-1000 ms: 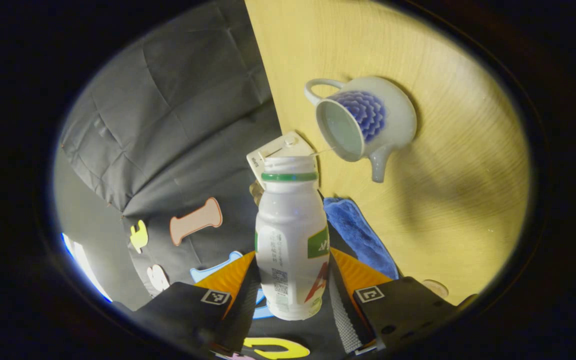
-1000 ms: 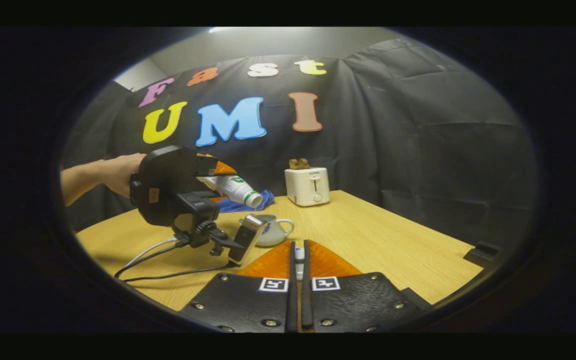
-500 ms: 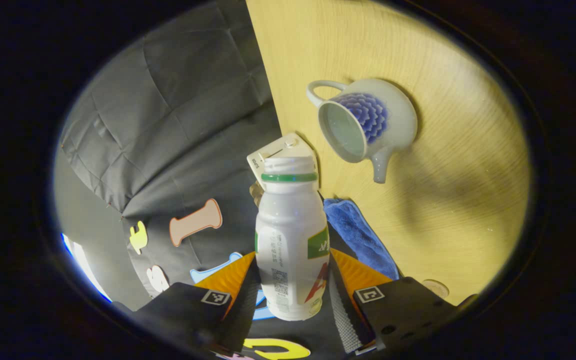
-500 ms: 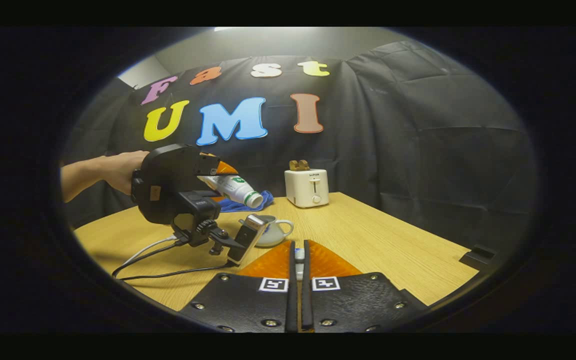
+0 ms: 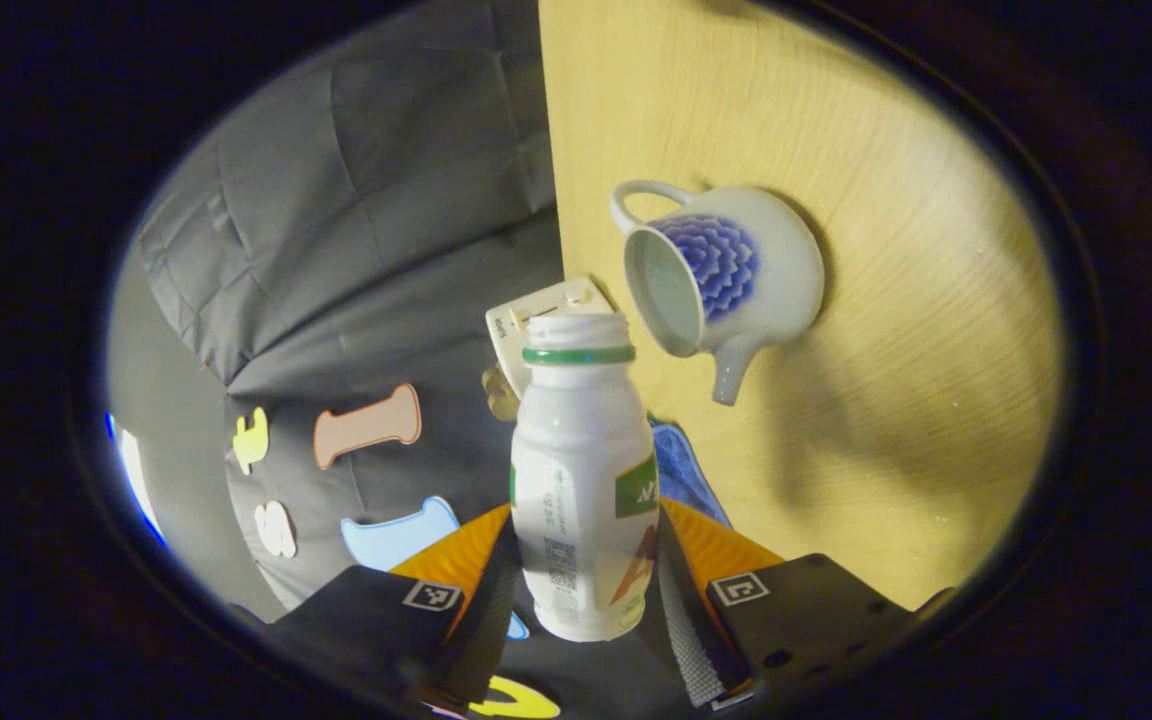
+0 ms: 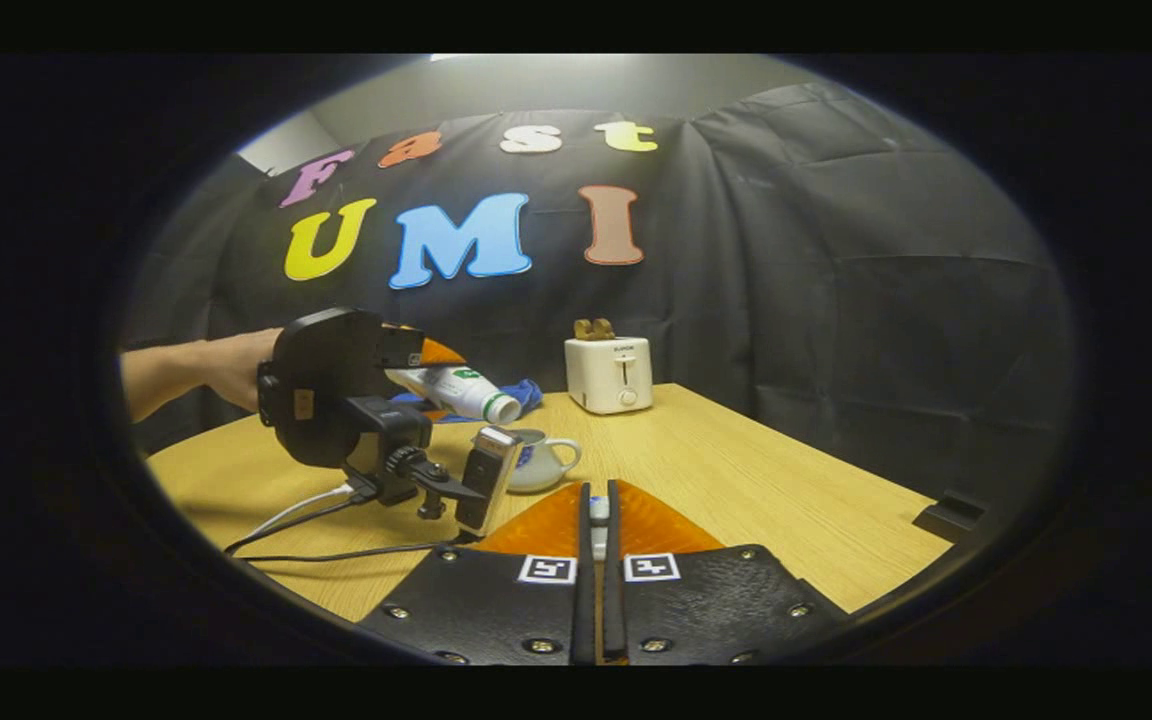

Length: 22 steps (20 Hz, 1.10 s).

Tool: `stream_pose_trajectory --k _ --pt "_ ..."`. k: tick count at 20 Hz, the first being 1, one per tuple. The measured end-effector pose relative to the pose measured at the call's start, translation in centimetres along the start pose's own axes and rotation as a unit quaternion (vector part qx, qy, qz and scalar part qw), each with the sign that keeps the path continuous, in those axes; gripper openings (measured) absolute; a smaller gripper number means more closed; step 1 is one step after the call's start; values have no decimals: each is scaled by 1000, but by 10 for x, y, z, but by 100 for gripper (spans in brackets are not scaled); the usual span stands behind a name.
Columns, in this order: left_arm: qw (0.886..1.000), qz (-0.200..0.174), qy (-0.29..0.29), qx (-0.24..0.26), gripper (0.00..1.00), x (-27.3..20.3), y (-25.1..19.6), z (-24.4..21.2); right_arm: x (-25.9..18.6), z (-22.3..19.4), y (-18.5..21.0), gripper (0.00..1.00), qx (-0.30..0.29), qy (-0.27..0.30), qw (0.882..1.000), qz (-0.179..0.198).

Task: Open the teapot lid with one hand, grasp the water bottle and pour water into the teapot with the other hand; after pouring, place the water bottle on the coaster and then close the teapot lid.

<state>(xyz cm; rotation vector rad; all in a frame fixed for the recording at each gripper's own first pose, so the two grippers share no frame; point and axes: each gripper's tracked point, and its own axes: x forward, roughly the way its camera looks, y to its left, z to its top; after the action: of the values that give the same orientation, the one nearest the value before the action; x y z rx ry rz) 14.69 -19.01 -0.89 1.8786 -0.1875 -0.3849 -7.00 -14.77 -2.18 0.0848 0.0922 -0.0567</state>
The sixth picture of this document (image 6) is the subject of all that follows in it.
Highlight white blue-patterned teacup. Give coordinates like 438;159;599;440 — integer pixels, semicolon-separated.
506;428;584;493

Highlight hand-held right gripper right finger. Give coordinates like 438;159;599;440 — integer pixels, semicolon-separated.
601;480;849;666

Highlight white toaster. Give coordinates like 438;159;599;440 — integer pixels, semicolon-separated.
564;336;655;416

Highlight blue towel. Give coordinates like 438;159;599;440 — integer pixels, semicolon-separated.
391;378;544;423

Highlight white plastic water bottle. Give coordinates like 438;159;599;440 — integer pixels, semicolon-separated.
386;365;523;425

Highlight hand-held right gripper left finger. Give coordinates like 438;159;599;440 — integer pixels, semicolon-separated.
356;480;597;666

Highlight white cable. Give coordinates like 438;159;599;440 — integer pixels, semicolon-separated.
251;483;353;541

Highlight black cable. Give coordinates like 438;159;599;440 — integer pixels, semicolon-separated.
226;492;377;556

